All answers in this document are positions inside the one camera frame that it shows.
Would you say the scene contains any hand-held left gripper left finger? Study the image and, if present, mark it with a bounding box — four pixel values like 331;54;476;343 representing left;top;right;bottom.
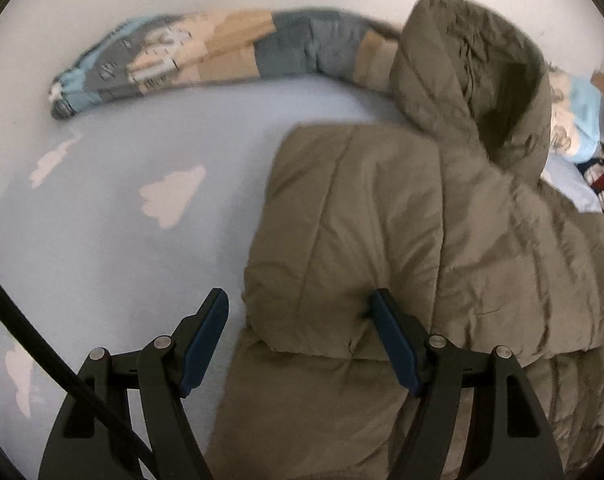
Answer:
38;287;230;480

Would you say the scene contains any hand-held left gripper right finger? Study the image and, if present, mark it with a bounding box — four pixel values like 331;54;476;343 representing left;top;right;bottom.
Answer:
371;287;565;480

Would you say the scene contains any olive puffer jacket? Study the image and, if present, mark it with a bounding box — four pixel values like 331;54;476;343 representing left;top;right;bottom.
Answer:
204;0;604;480

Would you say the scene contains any light blue cloud-print bed sheet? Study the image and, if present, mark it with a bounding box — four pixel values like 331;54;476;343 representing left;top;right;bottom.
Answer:
0;72;604;480

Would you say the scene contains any patchwork printed blanket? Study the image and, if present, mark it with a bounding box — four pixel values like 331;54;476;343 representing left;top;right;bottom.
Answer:
47;7;604;163

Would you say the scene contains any black cable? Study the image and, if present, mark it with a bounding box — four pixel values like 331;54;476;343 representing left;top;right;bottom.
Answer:
0;264;155;480

